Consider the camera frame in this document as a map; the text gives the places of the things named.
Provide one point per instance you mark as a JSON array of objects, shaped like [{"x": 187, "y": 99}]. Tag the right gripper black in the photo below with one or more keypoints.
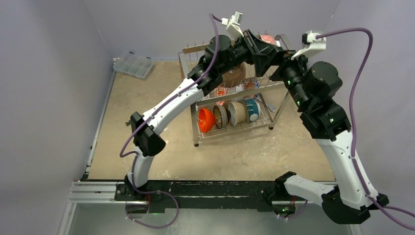
[{"x": 282, "y": 65}]

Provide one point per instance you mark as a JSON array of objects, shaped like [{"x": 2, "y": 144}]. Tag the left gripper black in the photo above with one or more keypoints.
[{"x": 254, "y": 46}]

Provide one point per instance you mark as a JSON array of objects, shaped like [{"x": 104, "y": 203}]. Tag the orange diamond pattern bowl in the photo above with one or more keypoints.
[{"x": 251, "y": 83}]

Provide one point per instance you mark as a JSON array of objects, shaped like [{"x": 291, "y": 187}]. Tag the beige bowl brown rim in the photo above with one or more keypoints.
[{"x": 234, "y": 77}]

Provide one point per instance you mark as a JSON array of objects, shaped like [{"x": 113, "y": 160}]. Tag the stainless steel dish rack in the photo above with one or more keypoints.
[{"x": 237, "y": 93}]

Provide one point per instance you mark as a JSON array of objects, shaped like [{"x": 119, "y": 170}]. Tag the white bowl teal outside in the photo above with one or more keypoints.
[{"x": 253, "y": 110}]

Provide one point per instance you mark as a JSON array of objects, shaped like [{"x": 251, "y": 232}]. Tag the orange white floral bowl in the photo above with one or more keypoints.
[{"x": 219, "y": 92}]

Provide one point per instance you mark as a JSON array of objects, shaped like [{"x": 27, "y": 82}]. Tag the white bowl brown outside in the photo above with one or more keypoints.
[{"x": 238, "y": 113}]

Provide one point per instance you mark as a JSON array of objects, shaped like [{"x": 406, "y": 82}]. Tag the black white speckled pink bowl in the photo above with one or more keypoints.
[{"x": 268, "y": 39}]

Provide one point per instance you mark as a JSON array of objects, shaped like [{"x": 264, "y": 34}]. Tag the beige bowl dark patterned outside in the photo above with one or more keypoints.
[{"x": 221, "y": 115}]

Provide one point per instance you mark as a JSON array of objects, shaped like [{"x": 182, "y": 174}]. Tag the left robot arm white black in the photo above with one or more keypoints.
[{"x": 221, "y": 56}]

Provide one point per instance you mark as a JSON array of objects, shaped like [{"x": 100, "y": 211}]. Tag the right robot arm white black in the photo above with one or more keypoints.
[{"x": 312, "y": 89}]

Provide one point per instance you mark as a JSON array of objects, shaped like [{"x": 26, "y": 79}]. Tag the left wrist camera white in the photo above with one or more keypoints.
[{"x": 232, "y": 25}]

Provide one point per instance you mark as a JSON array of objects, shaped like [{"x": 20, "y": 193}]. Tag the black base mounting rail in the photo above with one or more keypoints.
[{"x": 159, "y": 195}]

